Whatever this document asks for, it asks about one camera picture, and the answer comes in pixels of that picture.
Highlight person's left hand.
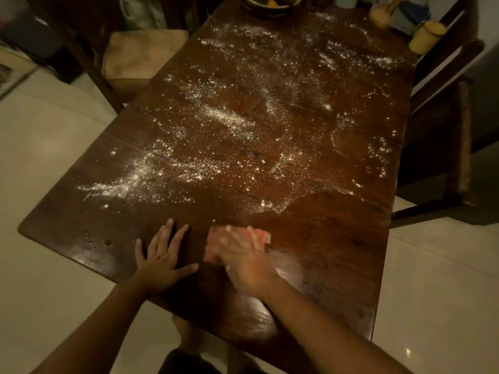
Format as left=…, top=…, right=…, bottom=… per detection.
left=134, top=219, right=200, bottom=297

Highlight pink cleaning cloth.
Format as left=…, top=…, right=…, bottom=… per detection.
left=206, top=225, right=272, bottom=265

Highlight white plastic bag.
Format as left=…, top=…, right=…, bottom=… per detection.
left=118, top=0, right=158, bottom=32

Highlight person's leg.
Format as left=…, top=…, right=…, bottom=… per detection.
left=171, top=315, right=204, bottom=357

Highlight dark wooden chair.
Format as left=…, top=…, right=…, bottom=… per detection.
left=389, top=0, right=489, bottom=230
left=21, top=0, right=131, bottom=113

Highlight person's right forearm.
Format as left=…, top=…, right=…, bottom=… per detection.
left=255, top=282, right=415, bottom=374

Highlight person's dark shorts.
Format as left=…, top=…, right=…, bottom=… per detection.
left=157, top=348, right=267, bottom=374

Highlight scattered white flour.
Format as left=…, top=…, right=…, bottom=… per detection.
left=76, top=12, right=404, bottom=215

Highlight yellow jar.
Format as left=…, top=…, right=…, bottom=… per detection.
left=408, top=20, right=448, bottom=56

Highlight person's left forearm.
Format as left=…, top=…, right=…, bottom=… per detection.
left=30, top=277, right=157, bottom=374

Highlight dark fruit bowl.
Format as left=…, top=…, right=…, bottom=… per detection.
left=239, top=0, right=305, bottom=17

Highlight beige seat cushion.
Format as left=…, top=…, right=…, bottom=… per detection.
left=102, top=29, right=190, bottom=94

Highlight wooden cup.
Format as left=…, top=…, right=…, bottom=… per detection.
left=369, top=0, right=403, bottom=29

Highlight blue cloth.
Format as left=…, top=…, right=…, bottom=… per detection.
left=398, top=0, right=431, bottom=26

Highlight person's right hand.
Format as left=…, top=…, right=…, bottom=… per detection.
left=204, top=226, right=280, bottom=301

